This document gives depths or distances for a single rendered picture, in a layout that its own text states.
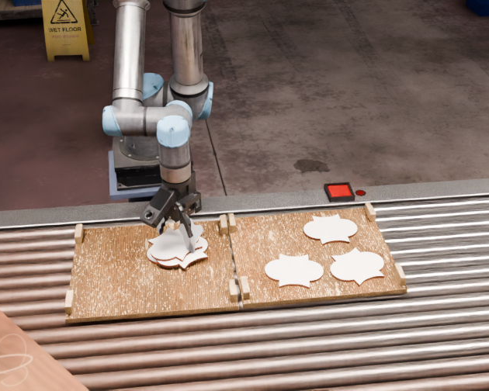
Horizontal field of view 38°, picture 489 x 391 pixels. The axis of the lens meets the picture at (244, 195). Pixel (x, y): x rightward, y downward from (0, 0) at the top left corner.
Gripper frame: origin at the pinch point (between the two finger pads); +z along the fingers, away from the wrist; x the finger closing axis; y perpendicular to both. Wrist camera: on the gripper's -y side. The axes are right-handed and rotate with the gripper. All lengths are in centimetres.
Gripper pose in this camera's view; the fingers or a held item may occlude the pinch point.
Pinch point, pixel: (174, 243)
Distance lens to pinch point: 188.2
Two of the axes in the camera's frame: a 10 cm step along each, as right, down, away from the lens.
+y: 6.4, -4.4, 6.3
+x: -7.6, -3.7, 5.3
